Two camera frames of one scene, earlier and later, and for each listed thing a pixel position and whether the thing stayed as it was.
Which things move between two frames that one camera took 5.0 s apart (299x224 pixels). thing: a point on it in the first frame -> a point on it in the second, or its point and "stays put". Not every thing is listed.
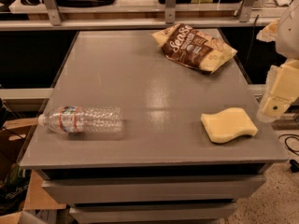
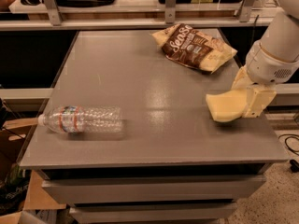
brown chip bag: x=188 y=44 stays put
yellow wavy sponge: x=227 y=123 -> x=227 y=105
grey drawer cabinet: x=163 y=168 stays put
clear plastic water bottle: x=82 y=119 stays put
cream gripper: x=289 y=35 -> x=267 y=67
